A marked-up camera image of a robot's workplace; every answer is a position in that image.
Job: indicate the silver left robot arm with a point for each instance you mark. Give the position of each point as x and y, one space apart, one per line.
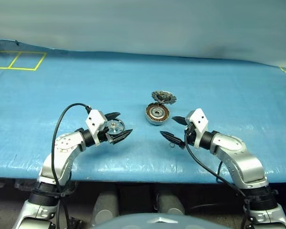
66 143

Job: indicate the grey robot torso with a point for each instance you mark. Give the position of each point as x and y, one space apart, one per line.
138 221

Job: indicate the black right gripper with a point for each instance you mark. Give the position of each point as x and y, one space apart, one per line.
190 133

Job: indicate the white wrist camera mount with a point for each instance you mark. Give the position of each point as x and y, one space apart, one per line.
200 121
95 120

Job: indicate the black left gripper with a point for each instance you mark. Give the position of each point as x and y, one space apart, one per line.
104 138

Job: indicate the blue table cover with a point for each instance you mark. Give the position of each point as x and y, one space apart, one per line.
205 83

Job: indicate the grey rounded robot leg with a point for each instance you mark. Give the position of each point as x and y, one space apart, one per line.
105 206
169 202

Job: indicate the silver toothed gear plate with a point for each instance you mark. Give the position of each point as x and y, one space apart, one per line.
163 96

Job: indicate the small black clip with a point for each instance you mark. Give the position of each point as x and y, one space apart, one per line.
16 42

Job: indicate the motor stator with copper windings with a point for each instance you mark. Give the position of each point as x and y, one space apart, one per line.
157 114

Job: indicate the small silver round disc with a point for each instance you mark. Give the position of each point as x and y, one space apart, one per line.
115 126

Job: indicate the small black block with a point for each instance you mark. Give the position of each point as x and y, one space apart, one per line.
75 223

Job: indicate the white backdrop sheet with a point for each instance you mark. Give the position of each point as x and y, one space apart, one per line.
143 23

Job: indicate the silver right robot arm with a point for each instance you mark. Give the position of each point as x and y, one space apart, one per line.
243 162

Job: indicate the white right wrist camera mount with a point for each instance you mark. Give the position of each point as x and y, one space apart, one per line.
200 121

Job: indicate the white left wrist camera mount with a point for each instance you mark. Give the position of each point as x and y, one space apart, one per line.
95 120

